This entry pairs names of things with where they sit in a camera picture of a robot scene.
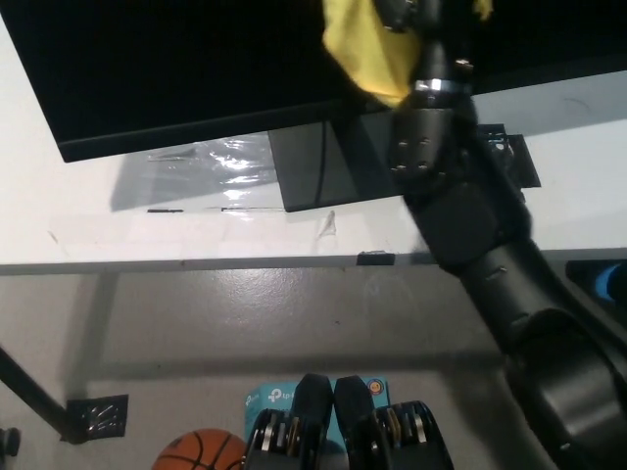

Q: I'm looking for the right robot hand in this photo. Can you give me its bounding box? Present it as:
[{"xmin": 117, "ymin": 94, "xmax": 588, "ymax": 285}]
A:
[{"xmin": 374, "ymin": 0, "xmax": 474, "ymax": 83}]

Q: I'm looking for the teal tp-link box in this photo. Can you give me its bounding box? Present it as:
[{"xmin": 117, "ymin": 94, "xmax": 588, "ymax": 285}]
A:
[{"xmin": 243, "ymin": 378, "xmax": 391, "ymax": 470}]

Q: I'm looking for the crumpled clear tape bit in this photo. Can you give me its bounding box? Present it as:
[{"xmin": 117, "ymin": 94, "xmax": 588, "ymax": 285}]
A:
[{"xmin": 315, "ymin": 210, "xmax": 339, "ymax": 240}]

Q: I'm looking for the orange basketball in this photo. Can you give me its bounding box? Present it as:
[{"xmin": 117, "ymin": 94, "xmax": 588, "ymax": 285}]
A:
[{"xmin": 155, "ymin": 428, "xmax": 249, "ymax": 470}]

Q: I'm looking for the black HP monitor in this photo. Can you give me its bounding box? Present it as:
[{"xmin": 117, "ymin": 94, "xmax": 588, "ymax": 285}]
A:
[{"xmin": 0, "ymin": 0, "xmax": 627, "ymax": 214}]

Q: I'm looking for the black office chair base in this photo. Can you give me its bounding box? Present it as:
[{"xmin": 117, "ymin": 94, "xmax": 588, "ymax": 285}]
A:
[{"xmin": 0, "ymin": 427, "xmax": 24, "ymax": 457}]

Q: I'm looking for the blue object at right edge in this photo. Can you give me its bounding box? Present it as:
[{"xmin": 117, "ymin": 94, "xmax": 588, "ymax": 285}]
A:
[{"xmin": 565, "ymin": 260, "xmax": 627, "ymax": 301}]

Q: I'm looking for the small black tape piece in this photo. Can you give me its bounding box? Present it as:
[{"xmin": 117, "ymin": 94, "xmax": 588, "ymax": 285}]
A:
[{"xmin": 357, "ymin": 250, "xmax": 397, "ymax": 267}]

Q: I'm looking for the clear plastic film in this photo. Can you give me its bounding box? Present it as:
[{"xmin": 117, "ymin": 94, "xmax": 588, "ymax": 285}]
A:
[{"xmin": 111, "ymin": 136, "xmax": 285, "ymax": 212}]

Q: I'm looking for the yellow microfibre cloth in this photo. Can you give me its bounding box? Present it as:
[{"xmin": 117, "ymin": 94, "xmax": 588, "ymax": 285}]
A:
[{"xmin": 320, "ymin": 0, "xmax": 494, "ymax": 109}]

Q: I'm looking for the black tape floor patch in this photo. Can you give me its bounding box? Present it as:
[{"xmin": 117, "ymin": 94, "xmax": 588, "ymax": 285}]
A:
[{"xmin": 66, "ymin": 394, "xmax": 129, "ymax": 445}]

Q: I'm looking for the black tape patch on desk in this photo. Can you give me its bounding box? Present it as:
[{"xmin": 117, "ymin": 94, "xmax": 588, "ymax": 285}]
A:
[{"xmin": 477, "ymin": 122, "xmax": 543, "ymax": 190}]

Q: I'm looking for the blue roll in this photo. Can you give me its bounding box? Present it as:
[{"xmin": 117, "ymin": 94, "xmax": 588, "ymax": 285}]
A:
[{"xmin": 595, "ymin": 263, "xmax": 627, "ymax": 300}]

